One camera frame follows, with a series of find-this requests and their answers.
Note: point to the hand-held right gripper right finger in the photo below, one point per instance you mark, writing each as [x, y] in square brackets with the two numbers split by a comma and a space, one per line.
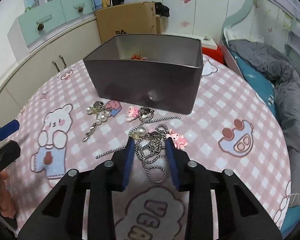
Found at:
[171, 162]

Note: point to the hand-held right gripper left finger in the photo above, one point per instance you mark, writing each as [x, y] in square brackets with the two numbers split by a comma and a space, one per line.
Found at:
[128, 162]

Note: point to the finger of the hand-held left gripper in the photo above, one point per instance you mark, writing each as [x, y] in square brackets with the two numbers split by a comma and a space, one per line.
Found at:
[7, 151]
[7, 128]

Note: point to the dark metal tin box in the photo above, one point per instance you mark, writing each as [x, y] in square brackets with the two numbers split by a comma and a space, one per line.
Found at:
[145, 80]

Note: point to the person's left hand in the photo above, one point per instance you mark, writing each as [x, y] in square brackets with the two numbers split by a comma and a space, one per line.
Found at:
[5, 205]

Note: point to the beige cabinet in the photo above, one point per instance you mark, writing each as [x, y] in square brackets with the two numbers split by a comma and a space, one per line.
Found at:
[35, 62]

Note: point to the pink checked cartoon tablecloth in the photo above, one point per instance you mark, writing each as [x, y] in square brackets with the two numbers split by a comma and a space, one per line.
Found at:
[215, 100]

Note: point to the pinecone drawer knob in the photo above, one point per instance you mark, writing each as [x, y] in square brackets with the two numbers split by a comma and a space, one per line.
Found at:
[81, 9]
[41, 26]

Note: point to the teal bed sheet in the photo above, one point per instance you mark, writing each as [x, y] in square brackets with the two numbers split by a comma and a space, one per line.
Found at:
[255, 80]

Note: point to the red stool with white top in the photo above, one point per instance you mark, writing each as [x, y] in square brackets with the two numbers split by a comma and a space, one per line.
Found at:
[212, 51]

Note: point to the mint drawer unit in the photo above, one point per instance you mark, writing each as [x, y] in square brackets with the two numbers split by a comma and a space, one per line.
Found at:
[47, 15]

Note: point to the grey checked pillow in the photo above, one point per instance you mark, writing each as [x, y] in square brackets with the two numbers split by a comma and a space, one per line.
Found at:
[295, 199]

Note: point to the grey duvet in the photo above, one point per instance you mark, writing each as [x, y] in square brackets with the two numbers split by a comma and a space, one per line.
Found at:
[287, 92]

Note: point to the large cardboard box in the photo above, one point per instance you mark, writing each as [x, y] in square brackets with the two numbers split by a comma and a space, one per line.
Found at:
[127, 22]

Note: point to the black cloth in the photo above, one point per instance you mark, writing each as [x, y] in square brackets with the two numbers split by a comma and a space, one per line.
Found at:
[162, 9]

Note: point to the white wardrobe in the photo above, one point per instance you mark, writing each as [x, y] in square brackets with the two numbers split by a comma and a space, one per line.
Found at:
[205, 7]

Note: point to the mint bunk bed frame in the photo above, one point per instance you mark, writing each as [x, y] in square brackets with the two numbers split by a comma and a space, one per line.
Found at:
[240, 12]

